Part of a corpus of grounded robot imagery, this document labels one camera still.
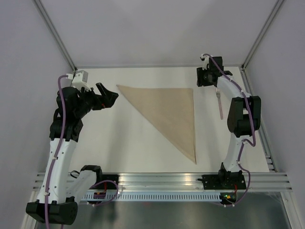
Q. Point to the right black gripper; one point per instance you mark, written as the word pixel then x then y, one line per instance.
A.
pixel 200 81

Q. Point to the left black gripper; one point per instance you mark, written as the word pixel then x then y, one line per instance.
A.
pixel 106 99

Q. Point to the pink-handled metal fork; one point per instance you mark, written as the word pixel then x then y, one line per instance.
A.
pixel 218 95

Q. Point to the beige cloth napkin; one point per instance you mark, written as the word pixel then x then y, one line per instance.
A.
pixel 170 111

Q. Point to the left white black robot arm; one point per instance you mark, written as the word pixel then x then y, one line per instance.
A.
pixel 57 203

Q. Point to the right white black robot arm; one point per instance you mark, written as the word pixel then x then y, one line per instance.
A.
pixel 244 119

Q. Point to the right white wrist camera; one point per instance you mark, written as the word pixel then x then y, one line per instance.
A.
pixel 205 58

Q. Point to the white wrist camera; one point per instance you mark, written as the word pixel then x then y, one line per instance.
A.
pixel 205 58
pixel 79 80

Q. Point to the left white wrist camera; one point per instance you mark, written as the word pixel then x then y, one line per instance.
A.
pixel 79 80

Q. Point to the right aluminium frame post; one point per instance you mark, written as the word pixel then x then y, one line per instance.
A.
pixel 263 31

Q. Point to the aluminium frame post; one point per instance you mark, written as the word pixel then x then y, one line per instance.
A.
pixel 54 33
pixel 263 31

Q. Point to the aluminium mounting rail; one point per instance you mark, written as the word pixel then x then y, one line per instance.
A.
pixel 193 182

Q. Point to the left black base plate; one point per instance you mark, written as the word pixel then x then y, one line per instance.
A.
pixel 107 182

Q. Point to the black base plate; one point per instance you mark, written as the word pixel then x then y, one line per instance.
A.
pixel 107 182
pixel 216 182

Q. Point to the white slotted cable duct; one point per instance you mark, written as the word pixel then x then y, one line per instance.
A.
pixel 169 196

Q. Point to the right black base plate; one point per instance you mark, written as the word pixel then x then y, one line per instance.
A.
pixel 216 182

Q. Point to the left aluminium frame post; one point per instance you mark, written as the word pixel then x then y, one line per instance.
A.
pixel 54 33

